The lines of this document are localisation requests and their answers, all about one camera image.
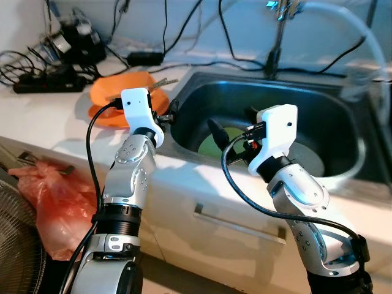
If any orange bowl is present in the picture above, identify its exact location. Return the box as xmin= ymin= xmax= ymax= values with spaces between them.
xmin=90 ymin=70 xmax=172 ymax=111

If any white kitchen cabinet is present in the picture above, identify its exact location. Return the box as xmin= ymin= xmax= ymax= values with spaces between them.
xmin=0 ymin=138 xmax=392 ymax=294

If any green plate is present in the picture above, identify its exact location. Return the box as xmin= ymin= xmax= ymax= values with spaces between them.
xmin=197 ymin=126 xmax=252 ymax=161

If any black power adapter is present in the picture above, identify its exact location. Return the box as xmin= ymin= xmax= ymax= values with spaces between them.
xmin=127 ymin=52 xmax=165 ymax=67

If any orange plate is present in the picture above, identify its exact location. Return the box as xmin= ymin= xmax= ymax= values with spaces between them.
xmin=88 ymin=98 xmax=171 ymax=129

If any stainless steel sink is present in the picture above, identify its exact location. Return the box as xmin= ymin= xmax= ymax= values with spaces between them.
xmin=164 ymin=69 xmax=392 ymax=184

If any grey bowl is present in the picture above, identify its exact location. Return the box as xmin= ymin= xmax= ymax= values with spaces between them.
xmin=288 ymin=138 xmax=327 ymax=178

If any metal faucet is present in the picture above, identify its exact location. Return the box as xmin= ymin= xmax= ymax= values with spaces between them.
xmin=265 ymin=0 xmax=307 ymax=79

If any black charger device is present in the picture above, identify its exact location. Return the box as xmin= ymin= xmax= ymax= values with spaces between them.
xmin=58 ymin=9 xmax=108 ymax=65

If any black power strip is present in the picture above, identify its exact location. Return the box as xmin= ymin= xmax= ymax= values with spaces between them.
xmin=13 ymin=64 xmax=86 ymax=94

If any red plastic bag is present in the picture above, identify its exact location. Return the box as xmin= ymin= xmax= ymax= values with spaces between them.
xmin=9 ymin=160 xmax=102 ymax=261

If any black floor fan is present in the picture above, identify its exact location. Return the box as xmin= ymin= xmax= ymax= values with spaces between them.
xmin=0 ymin=178 xmax=47 ymax=294

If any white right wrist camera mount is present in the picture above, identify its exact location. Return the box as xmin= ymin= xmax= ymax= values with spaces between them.
xmin=248 ymin=104 xmax=299 ymax=178

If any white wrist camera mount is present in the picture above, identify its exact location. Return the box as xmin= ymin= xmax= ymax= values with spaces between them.
xmin=121 ymin=88 xmax=166 ymax=148
xmin=248 ymin=104 xmax=299 ymax=178

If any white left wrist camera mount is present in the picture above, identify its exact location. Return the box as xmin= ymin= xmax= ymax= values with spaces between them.
xmin=121 ymin=88 xmax=166 ymax=148

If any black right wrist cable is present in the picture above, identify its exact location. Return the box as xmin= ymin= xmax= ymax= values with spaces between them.
xmin=220 ymin=135 xmax=371 ymax=264

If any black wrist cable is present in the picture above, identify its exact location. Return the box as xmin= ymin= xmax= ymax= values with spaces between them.
xmin=220 ymin=135 xmax=371 ymax=264
xmin=58 ymin=100 xmax=123 ymax=294

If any black power cable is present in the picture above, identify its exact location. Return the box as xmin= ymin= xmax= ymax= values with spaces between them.
xmin=163 ymin=0 xmax=204 ymax=55
xmin=219 ymin=0 xmax=271 ymax=65
xmin=318 ymin=0 xmax=376 ymax=74

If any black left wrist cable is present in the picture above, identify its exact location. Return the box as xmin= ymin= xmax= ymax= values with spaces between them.
xmin=58 ymin=100 xmax=123 ymax=294

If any silver drawer handle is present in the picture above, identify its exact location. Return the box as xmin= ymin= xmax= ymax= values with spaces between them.
xmin=15 ymin=150 xmax=75 ymax=176
xmin=194 ymin=204 xmax=287 ymax=244

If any white hose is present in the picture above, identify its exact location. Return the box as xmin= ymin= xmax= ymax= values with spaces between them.
xmin=299 ymin=1 xmax=392 ymax=123

